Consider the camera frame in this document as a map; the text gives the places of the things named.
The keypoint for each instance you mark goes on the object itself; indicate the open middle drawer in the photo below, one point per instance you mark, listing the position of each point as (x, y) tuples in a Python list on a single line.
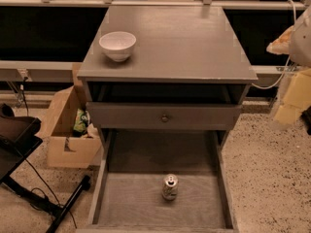
[(128, 199)]

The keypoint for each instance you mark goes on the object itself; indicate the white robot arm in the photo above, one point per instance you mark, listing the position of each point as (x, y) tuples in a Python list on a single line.
[(296, 43)]

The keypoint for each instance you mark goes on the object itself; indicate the grey wooden drawer cabinet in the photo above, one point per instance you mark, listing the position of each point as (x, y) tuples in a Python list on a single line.
[(182, 55)]

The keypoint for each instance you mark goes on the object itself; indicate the black stand with base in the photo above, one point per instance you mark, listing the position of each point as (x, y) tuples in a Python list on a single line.
[(17, 141)]

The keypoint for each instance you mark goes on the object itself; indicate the closed top drawer with knob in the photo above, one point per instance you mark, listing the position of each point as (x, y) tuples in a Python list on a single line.
[(163, 116)]

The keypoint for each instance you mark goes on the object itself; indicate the white ceramic bowl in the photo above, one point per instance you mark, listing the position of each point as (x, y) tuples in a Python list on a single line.
[(118, 45)]

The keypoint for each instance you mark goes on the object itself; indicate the cardboard box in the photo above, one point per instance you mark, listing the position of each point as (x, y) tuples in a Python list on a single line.
[(66, 150)]

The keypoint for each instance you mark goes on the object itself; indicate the green snack bag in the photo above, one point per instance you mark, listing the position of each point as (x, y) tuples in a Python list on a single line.
[(81, 123)]

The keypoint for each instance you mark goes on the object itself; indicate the green 7up soda can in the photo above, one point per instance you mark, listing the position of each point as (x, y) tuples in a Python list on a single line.
[(170, 187)]

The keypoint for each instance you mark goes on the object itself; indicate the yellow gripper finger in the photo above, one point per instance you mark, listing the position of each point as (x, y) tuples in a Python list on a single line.
[(282, 43), (297, 98)]

